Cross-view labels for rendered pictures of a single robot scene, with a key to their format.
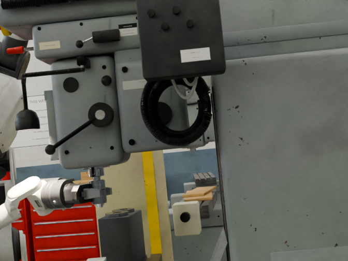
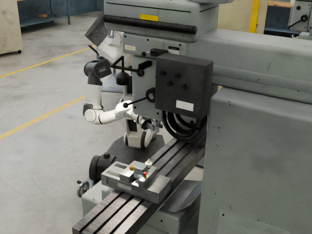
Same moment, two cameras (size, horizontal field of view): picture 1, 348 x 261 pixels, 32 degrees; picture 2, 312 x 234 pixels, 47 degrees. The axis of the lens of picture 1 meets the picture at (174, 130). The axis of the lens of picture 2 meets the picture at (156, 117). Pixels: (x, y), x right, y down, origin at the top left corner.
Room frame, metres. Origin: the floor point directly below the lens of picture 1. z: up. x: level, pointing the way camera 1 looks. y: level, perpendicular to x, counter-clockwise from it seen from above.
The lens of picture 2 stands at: (0.31, -0.52, 2.09)
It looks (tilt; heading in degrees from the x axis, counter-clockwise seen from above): 25 degrees down; 26
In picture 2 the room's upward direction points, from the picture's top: 2 degrees clockwise
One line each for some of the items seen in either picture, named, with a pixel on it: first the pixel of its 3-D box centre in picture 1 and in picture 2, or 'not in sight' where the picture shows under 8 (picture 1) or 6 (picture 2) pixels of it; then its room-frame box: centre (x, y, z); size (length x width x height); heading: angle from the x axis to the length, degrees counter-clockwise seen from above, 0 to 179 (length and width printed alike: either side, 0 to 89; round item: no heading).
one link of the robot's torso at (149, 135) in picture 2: not in sight; (138, 136); (2.59, 0.77, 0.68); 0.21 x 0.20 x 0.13; 14
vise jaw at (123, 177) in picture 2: not in sight; (131, 171); (1.71, 0.31, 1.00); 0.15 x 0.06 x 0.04; 0
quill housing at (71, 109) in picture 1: (91, 113); (156, 83); (1.84, 0.24, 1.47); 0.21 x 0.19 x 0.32; 177
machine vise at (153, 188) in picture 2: not in sight; (135, 178); (1.71, 0.28, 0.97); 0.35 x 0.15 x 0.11; 90
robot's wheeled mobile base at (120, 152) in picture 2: not in sight; (137, 147); (2.56, 0.76, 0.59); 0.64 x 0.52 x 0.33; 14
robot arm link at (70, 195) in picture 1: (73, 194); (145, 119); (1.89, 0.33, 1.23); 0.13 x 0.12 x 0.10; 153
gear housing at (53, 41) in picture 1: (97, 42); (165, 42); (1.84, 0.20, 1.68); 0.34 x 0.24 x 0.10; 87
